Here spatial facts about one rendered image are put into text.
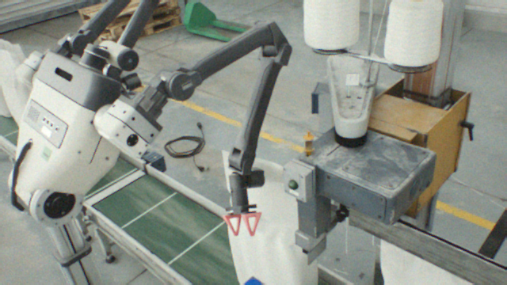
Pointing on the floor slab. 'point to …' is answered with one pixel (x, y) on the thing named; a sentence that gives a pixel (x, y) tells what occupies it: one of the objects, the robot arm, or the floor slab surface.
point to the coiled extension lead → (188, 151)
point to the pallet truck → (200, 16)
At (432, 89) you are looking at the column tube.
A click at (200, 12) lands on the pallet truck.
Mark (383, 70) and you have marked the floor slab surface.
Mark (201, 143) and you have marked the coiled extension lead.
